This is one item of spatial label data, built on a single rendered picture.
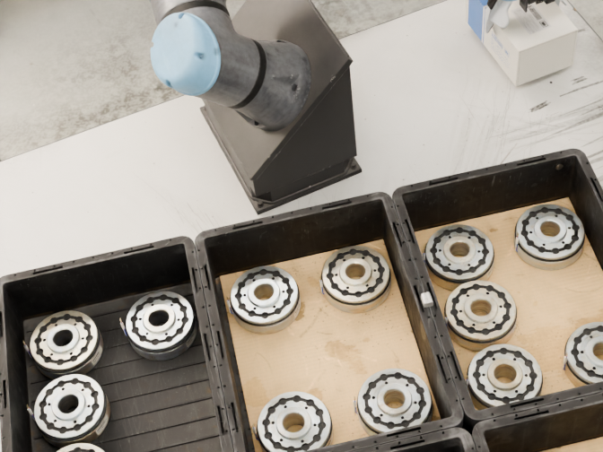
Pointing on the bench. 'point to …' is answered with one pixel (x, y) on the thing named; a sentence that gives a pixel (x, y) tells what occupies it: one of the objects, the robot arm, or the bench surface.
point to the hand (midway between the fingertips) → (519, 17)
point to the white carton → (527, 39)
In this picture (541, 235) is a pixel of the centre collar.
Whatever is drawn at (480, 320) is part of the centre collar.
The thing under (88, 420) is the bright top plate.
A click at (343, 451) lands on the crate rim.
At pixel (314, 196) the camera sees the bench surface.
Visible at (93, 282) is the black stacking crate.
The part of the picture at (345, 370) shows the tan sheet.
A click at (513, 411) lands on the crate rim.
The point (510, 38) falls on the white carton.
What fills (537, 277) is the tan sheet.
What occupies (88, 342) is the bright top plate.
